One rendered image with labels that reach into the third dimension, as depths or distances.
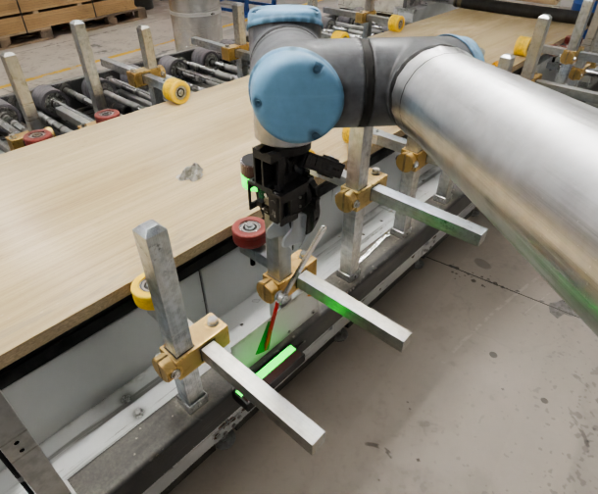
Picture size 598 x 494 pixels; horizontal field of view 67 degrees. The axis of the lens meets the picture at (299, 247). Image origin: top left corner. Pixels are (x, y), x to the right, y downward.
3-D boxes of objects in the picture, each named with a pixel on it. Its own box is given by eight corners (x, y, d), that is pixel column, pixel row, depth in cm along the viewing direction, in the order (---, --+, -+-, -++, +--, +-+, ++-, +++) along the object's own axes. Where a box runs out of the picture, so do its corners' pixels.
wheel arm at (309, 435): (325, 443, 70) (326, 428, 67) (311, 460, 68) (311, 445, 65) (162, 307, 93) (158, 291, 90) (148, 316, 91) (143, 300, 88)
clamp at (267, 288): (317, 275, 100) (317, 258, 97) (274, 308, 92) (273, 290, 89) (297, 264, 103) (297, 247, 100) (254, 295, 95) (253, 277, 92)
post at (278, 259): (292, 347, 107) (289, 168, 78) (282, 356, 105) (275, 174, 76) (281, 340, 109) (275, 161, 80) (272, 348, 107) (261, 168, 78)
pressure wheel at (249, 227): (276, 263, 107) (274, 223, 100) (252, 280, 102) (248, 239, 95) (253, 249, 111) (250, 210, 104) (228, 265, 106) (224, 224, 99)
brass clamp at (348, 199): (387, 193, 108) (390, 174, 105) (353, 217, 100) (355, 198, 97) (366, 184, 111) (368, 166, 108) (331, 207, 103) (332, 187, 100)
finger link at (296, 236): (274, 262, 76) (273, 217, 70) (298, 246, 79) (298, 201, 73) (288, 271, 74) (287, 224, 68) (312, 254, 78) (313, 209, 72)
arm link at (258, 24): (244, 14, 49) (244, -3, 57) (251, 123, 57) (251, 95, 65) (329, 12, 50) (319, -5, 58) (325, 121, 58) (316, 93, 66)
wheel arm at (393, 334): (409, 345, 84) (413, 329, 81) (399, 356, 82) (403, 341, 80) (250, 248, 107) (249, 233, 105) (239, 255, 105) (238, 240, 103)
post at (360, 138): (356, 290, 121) (374, 118, 92) (348, 297, 119) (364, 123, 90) (345, 284, 123) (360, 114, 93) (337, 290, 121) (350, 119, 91)
